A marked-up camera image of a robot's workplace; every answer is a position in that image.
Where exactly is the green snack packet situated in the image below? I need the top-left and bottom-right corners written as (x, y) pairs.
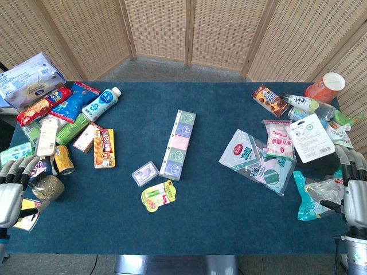
top-left (56, 112), bottom-right (91, 146)

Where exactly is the blue table cloth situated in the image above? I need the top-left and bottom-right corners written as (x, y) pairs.
top-left (6, 81), bottom-right (352, 256)

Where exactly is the lip balm blister card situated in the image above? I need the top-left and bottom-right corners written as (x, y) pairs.
top-left (140, 180), bottom-right (177, 213)

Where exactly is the clear bottle with green label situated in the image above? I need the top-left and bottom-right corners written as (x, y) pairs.
top-left (280, 92), bottom-right (337, 121)

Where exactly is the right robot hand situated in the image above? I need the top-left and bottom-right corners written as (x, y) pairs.
top-left (319, 145), bottom-right (367, 229)

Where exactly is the large white blue tissue package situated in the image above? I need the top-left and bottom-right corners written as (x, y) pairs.
top-left (0, 52), bottom-right (67, 109)

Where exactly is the clear jar of grains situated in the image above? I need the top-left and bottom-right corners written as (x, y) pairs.
top-left (32, 174), bottom-right (65, 203)

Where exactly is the white pink small carton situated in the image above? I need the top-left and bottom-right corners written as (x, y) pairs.
top-left (72, 121), bottom-right (103, 155)

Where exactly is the white blue drink bottle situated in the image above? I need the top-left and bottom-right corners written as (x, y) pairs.
top-left (81, 87), bottom-right (122, 123)

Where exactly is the green white foil bag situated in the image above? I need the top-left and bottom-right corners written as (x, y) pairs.
top-left (325, 109), bottom-right (365, 149)

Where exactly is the red biscuit packet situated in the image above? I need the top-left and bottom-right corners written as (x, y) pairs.
top-left (15, 87), bottom-right (72, 128)

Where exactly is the white blister card package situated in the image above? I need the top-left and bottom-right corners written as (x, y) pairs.
top-left (289, 113), bottom-right (336, 164)

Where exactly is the yellow drink can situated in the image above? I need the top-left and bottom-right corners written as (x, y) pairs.
top-left (53, 144), bottom-right (75, 176)

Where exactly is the teal clear plastic bag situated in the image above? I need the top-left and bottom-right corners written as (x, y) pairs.
top-left (292, 170), bottom-right (345, 222)

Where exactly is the mint green wipes pack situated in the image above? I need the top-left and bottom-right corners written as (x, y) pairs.
top-left (0, 142), bottom-right (36, 167)

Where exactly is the dark purple pouch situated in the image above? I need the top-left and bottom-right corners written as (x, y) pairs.
top-left (28, 156), bottom-right (58, 188)

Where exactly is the black round object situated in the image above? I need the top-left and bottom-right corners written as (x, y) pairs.
top-left (295, 151), bottom-right (341, 180)

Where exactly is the small clear plastic box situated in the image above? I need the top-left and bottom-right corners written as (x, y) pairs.
top-left (131, 160), bottom-right (160, 188)

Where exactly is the brown cookie packet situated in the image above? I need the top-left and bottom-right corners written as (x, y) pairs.
top-left (251, 84), bottom-right (291, 119)

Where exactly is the clear zip bag with towels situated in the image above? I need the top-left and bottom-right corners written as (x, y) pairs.
top-left (218, 128), bottom-right (296, 198)

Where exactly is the white hang tag card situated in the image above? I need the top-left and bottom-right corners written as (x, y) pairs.
top-left (36, 117), bottom-right (59, 158)

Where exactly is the orange paper cup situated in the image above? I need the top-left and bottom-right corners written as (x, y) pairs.
top-left (304, 72), bottom-right (346, 104)

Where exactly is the bamboo folding screen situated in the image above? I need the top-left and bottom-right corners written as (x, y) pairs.
top-left (0, 0), bottom-right (367, 157)

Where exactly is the yellow curry box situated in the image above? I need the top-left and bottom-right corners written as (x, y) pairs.
top-left (93, 128), bottom-right (116, 170)

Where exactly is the long multicolour tissue pack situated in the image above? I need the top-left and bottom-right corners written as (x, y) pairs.
top-left (159, 108), bottom-right (197, 182)

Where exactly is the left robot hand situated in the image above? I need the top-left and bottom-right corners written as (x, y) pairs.
top-left (0, 156), bottom-right (41, 229)

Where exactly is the blue snack bag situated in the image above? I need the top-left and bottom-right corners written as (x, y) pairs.
top-left (48, 90), bottom-right (86, 124)

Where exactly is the yellow flat packet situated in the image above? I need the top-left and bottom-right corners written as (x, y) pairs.
top-left (13, 197), bottom-right (43, 232)

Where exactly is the blue silver drink can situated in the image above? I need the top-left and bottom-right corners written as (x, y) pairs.
top-left (287, 105), bottom-right (309, 122)

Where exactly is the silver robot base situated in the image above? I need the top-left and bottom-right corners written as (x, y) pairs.
top-left (114, 254), bottom-right (239, 275)

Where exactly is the pink white snack bag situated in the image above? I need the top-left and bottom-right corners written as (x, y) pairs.
top-left (262, 119), bottom-right (295, 161)

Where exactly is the green clear plastic packet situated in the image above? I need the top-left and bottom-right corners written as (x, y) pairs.
top-left (21, 121), bottom-right (42, 147)

